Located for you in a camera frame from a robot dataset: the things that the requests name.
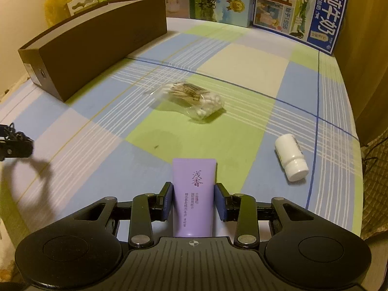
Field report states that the blue milk carton box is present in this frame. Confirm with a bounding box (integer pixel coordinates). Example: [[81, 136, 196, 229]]
[[253, 0, 349, 56]]

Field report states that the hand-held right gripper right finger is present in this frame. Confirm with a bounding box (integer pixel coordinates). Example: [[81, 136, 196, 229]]
[[214, 183, 316, 249]]

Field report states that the white pill bottle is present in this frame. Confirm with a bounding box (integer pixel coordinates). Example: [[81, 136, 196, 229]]
[[274, 133, 309, 182]]

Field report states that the wooden door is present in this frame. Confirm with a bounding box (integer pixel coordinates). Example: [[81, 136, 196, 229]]
[[333, 0, 388, 146]]

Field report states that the white tissue box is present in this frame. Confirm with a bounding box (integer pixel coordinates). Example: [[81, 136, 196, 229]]
[[67, 0, 98, 16]]

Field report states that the green milk carton box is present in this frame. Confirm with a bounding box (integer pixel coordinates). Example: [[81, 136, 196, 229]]
[[189, 0, 257, 26]]

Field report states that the brown cardboard shoe box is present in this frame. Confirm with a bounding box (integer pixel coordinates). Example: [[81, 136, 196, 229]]
[[17, 0, 169, 103]]

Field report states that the purple cosmetic tube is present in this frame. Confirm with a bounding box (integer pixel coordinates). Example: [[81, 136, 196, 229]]
[[171, 158, 218, 238]]

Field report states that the plaid tablecloth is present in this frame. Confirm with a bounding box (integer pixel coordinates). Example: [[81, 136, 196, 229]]
[[0, 16, 364, 249]]

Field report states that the yellow plastic bag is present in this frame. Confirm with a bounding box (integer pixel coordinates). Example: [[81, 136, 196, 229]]
[[45, 0, 80, 28]]

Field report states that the chair with quilted cover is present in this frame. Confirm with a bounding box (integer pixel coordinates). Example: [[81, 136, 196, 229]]
[[360, 136, 388, 240]]

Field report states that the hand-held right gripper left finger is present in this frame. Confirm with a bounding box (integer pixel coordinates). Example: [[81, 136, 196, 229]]
[[73, 182, 174, 249]]

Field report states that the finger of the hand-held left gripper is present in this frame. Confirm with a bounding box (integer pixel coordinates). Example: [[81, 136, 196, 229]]
[[0, 138, 34, 162], [0, 123, 25, 141]]

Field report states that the bag of cotton swabs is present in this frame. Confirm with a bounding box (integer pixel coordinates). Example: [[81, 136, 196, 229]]
[[150, 81, 225, 124]]

